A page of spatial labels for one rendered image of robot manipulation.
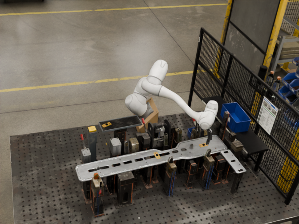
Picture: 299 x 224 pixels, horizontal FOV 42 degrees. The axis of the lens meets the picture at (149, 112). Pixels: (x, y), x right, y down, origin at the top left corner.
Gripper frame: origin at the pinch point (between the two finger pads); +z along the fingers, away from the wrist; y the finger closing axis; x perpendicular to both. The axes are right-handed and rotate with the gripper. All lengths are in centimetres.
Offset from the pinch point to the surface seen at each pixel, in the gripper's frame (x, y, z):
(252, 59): 164, -152, 26
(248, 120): 46.9, -2.8, -8.6
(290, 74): 177, -92, 15
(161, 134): -34.2, -19.2, 2.8
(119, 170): -84, 7, 8
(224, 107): 36.0, -28.1, -7.6
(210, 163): -7.6, 25.2, 4.8
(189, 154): -18.4, 7.5, 7.5
